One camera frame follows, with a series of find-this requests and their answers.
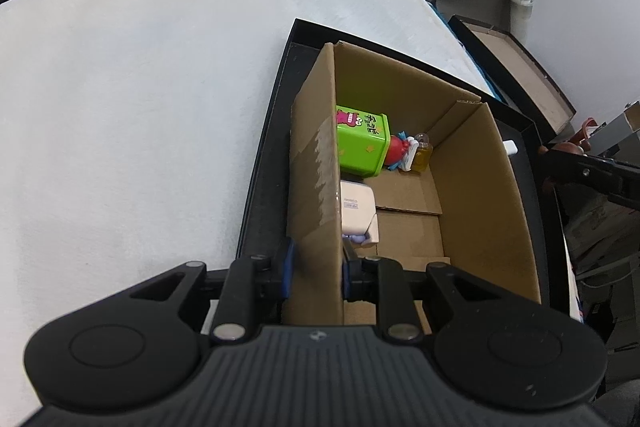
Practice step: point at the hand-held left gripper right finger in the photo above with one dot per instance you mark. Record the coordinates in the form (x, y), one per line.
(346, 279)

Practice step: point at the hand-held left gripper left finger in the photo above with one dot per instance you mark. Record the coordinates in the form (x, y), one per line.
(288, 269)

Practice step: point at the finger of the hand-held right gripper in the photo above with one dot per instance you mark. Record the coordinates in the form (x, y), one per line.
(590, 172)

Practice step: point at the white cube toy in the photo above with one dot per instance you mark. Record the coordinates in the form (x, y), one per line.
(357, 207)

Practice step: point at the white charger plug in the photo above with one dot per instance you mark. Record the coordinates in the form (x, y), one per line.
(510, 148)

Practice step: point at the brown cardboard box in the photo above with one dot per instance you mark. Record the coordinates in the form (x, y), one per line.
(475, 207)

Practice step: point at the black tray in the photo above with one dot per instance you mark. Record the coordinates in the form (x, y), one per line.
(272, 147)
(520, 72)

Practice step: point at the green toy bin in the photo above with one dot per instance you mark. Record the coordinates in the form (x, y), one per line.
(360, 147)

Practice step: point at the red-haired figurine with jar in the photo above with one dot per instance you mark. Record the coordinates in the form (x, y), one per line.
(397, 149)

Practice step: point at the grey desk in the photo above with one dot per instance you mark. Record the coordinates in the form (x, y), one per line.
(620, 129)

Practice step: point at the blue printed bed sheet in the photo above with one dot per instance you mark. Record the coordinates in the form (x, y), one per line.
(487, 82)

